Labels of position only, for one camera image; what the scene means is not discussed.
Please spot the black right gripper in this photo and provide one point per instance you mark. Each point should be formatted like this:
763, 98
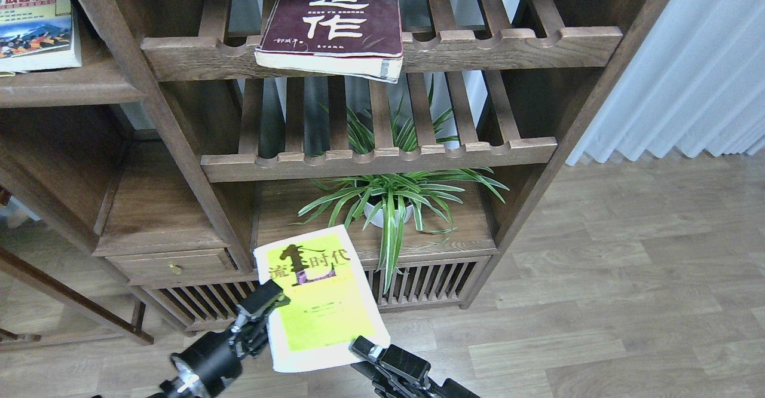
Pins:
403, 366

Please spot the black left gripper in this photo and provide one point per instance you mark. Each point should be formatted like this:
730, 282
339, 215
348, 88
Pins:
212, 363

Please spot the yellow green cover book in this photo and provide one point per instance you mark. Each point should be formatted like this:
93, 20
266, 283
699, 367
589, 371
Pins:
331, 303

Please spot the maroon book white characters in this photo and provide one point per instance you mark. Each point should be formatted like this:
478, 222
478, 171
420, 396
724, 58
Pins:
341, 37

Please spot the colourful 300 paperback book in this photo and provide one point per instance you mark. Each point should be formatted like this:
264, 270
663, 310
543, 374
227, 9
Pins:
35, 26

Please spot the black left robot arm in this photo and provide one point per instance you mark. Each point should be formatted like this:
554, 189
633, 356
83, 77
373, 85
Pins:
161, 393

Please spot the left slatted cabinet door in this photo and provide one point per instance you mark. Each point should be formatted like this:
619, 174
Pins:
203, 305

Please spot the slatted cabinet door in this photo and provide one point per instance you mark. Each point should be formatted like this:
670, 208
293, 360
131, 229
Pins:
203, 305
427, 284

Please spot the wooden drawer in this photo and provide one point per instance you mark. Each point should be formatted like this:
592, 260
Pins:
156, 265

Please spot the right slatted cabinet door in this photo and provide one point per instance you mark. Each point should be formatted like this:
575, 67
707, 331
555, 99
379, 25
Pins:
427, 284

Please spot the white plant pot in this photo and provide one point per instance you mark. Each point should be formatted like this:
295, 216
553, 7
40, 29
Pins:
377, 219

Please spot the green spider plant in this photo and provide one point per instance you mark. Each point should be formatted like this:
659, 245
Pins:
425, 190

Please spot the dark wooden bookshelf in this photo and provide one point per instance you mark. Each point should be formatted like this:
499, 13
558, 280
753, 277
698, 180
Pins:
170, 137

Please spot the white book under paperback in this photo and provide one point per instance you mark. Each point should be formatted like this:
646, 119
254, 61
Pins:
47, 60

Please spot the white pleated curtain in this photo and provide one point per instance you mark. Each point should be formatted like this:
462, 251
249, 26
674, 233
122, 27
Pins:
696, 84

